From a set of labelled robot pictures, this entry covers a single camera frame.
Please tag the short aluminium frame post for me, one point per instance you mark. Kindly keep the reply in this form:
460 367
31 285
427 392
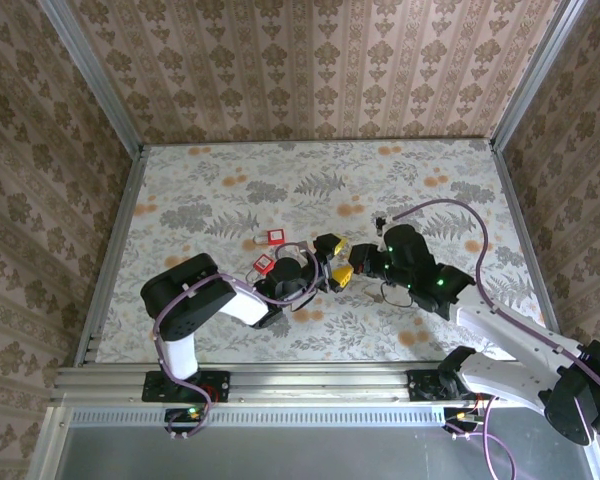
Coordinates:
50 445
597 465

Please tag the aluminium table side rail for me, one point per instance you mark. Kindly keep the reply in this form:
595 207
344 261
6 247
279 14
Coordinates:
527 250
111 260

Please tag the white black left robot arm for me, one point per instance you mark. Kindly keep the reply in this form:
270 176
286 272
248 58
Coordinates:
180 350

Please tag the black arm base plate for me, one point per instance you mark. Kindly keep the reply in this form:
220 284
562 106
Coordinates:
417 387
220 385

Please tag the grey metal panel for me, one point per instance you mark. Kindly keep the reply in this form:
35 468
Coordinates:
305 455

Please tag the red safety padlock marked 000005A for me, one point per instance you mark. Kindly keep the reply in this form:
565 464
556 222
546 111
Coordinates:
263 263

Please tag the small black control board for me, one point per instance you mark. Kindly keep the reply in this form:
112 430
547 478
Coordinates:
192 412
460 416

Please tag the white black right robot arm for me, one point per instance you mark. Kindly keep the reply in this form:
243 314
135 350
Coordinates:
505 330

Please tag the red safety padlock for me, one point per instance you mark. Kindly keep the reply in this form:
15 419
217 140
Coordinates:
276 236

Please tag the wide grooved aluminium rail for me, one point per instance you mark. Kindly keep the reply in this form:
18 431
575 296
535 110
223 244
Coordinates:
320 382

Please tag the thin aluminium table rail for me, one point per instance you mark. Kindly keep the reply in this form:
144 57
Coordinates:
320 143

